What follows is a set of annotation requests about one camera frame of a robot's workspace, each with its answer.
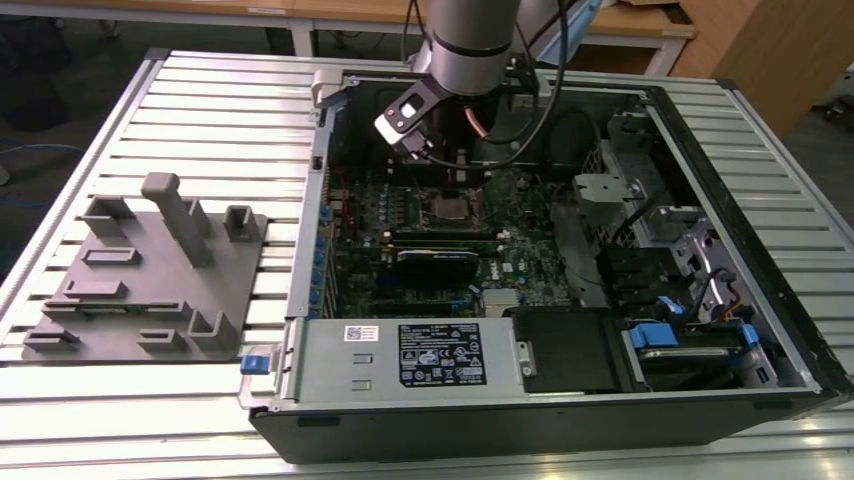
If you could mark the black PC case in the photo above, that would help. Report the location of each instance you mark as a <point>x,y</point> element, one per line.
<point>467,435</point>

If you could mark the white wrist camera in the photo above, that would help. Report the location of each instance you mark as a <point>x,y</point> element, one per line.
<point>389,125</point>

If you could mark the blue disk carrier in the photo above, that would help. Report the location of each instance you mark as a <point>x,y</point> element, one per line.
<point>650,336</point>

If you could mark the grey power supply unit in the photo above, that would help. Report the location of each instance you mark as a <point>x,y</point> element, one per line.
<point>327,370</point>

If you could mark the pale blue teach pendant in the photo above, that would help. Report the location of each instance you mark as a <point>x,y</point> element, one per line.
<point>554,49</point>

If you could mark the black hard disk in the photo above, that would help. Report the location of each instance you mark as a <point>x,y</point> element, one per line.
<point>687,372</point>

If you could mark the CPU socket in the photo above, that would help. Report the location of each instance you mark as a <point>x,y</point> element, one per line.
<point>460,226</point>

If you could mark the silver CPU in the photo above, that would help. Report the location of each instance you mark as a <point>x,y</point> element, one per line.
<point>452,209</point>

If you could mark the green motherboard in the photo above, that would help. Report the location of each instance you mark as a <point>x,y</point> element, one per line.
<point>534,260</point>

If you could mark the metal locking lever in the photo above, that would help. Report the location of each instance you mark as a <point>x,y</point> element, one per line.
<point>413,177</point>

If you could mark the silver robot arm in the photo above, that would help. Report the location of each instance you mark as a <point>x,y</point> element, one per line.
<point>467,30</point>

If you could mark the copper rod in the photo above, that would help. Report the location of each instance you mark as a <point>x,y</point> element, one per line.
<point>474,122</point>

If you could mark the silver chipset heatsink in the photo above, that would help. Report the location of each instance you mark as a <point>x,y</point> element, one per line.
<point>500,300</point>

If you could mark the grey case latch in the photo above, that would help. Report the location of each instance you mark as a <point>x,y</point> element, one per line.
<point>327,85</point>

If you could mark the wooden cabinet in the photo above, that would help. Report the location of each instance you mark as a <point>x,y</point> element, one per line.
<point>787,50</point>

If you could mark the black graphics card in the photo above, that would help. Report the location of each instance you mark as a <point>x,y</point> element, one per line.
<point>436,272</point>

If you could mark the grey parts rack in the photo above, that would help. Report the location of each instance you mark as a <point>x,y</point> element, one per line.
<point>153,280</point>

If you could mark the black office chair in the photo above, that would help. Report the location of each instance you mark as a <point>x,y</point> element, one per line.
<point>36,65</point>

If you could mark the silver metal disk bay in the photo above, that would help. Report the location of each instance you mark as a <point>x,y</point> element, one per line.
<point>603,192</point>

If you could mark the black chair base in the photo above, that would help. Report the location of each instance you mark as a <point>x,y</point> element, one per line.
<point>842,107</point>

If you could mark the blue plastic latch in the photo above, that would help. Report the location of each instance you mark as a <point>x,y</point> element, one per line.
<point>253,365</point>

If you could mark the black plastic drive bracket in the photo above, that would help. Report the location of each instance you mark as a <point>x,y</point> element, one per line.
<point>634,272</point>

